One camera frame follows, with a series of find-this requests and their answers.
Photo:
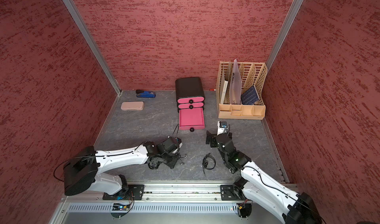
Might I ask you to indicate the black drawer cabinet shell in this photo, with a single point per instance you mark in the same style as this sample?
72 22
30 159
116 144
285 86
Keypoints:
189 87

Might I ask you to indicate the blue stapler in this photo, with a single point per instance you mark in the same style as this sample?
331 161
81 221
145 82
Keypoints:
145 94

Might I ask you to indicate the corner aluminium post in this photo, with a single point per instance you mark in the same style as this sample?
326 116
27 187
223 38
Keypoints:
75 14
290 17

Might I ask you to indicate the vented metal strip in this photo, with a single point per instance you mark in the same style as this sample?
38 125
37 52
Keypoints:
156 208

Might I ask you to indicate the white booklet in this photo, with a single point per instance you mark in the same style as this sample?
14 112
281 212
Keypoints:
223 90

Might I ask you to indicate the left corner aluminium post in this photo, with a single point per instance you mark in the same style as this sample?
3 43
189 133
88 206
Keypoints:
75 14

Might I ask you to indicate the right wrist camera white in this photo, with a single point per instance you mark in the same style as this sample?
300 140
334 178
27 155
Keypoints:
222 127

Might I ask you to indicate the black earphones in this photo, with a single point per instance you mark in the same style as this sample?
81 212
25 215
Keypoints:
153 165
181 158
206 161

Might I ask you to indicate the beige file organizer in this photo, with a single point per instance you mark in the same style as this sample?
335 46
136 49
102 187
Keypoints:
251 73

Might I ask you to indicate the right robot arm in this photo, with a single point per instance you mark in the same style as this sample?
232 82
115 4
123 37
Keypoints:
288 206

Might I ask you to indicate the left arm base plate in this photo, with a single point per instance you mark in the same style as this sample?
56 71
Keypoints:
135 192

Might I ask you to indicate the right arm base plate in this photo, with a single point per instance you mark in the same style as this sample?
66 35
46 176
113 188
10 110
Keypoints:
231 192

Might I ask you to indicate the translucent plastic folder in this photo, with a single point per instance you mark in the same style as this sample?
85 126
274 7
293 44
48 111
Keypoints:
235 84

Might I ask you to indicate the aluminium front rail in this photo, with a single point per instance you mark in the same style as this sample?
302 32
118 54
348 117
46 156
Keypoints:
180 192

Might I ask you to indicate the right corner aluminium post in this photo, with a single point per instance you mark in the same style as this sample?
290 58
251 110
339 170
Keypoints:
290 17

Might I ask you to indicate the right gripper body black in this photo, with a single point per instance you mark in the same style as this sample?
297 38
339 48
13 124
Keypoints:
213 143

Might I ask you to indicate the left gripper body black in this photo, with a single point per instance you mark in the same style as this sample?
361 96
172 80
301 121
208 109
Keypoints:
169 159

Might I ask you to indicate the pink drawer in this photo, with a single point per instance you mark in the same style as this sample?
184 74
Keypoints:
190 105
195 99
191 119

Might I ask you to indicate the dark blue notebook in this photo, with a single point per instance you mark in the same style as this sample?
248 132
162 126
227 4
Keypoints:
250 97

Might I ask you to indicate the pink pencil case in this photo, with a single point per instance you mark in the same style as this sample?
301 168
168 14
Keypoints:
132 106

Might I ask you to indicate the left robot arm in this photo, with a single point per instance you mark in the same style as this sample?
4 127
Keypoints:
87 171

